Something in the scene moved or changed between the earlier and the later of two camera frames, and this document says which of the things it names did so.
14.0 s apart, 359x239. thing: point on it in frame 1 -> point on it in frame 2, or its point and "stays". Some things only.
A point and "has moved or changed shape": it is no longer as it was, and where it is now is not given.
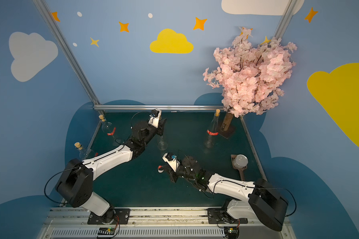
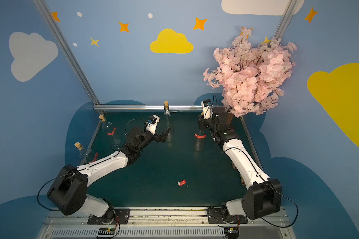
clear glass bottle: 209,141 has moved or changed shape
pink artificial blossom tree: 251,75 stays
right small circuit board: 232,232 stays
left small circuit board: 106,231 stays
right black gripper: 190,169 -> 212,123
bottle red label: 160,170 -> 181,183
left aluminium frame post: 68,50 stays
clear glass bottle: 109,129 stays
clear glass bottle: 85,154 stays
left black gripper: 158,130 -> 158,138
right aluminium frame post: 285,18 stays
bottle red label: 212,133 has moved or changed shape
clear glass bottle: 162,145 -> 170,136
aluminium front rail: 172,223 stays
